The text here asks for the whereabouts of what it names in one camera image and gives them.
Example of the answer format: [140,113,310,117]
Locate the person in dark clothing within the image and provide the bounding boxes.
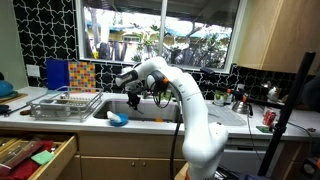
[301,74,320,114]

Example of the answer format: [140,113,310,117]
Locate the white cat figurine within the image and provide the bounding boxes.
[266,81,281,103]

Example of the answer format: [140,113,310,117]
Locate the potted plant in cup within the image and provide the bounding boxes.
[213,89,231,107]

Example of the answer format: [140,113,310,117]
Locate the white scrubber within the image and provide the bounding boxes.
[106,110,122,123]

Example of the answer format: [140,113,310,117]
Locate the open wooden drawer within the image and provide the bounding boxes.
[0,132,78,180]

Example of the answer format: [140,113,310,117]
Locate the metal wire dish rack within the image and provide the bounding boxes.
[27,85,104,123]

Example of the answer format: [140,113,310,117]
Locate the multicoloured checkered board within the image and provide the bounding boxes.
[67,61,97,94]

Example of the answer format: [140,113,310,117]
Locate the wooden trivet board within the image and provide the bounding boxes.
[0,93,28,104]

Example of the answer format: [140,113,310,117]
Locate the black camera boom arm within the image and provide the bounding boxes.
[199,66,284,110]

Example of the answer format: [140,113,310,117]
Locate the small green cloth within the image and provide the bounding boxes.
[255,125,274,134]

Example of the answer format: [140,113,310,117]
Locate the wooden wall cabinet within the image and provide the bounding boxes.
[237,0,320,76]

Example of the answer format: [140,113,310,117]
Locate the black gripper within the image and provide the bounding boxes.
[126,88,143,111]

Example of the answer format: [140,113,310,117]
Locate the white dishwasher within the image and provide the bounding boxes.
[219,138,278,176]

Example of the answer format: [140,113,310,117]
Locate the blue dish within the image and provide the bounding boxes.
[109,113,129,127]

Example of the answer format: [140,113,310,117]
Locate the green soap bottle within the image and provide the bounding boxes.
[164,90,174,102]

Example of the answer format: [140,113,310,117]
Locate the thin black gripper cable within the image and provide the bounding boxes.
[152,87,174,110]

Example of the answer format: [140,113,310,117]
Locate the blue cutting board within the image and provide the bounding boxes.
[45,58,70,91]

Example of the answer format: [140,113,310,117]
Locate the curved steel kitchen faucet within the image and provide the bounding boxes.
[128,62,153,100]

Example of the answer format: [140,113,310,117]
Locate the white wall switch plate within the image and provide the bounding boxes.
[26,64,41,78]

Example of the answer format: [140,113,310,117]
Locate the silver metal kettle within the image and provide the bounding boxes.
[231,99,254,116]

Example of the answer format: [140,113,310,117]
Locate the green sponge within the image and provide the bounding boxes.
[30,150,55,166]

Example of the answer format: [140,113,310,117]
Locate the kitchen window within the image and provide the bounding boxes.
[74,0,248,74]

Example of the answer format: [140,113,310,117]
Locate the black tripod pole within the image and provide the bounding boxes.
[257,51,317,178]

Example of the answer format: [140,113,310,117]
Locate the stainless steel sink basin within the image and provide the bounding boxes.
[93,99,184,124]

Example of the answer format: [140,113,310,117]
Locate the red cloth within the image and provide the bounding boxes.
[0,139,54,180]

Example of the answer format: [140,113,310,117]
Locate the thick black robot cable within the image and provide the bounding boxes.
[149,71,184,180]

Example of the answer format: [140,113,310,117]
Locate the teal kettle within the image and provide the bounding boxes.
[0,79,15,98]

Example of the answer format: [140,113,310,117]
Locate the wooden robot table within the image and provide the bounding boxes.
[173,162,190,180]

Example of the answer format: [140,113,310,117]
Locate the wooden base cabinet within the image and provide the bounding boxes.
[56,132,188,180]

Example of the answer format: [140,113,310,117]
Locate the red soda can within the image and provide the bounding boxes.
[262,109,278,127]

